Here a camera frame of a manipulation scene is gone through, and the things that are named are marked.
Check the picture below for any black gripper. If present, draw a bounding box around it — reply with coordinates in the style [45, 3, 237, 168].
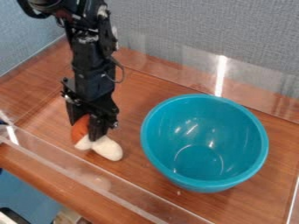
[61, 67, 118, 142]

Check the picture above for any clear acrylic front barrier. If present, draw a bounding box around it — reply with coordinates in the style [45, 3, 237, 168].
[0, 111, 212, 224]

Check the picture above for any blue plastic bowl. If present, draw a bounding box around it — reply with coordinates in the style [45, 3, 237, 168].
[140, 94, 269, 193]

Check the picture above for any clear acrylic back barrier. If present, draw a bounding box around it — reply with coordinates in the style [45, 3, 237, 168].
[114, 47, 299, 124]

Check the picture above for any plush mushroom toy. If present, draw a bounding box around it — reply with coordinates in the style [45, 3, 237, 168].
[70, 115, 124, 161]

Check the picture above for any clear acrylic barrier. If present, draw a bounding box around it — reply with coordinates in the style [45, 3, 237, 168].
[114, 47, 299, 124]
[0, 111, 212, 224]

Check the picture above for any black blue robot arm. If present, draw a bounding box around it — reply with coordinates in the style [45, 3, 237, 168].
[16, 0, 118, 141]

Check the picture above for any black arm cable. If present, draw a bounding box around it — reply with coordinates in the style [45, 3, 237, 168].
[104, 56, 126, 84]

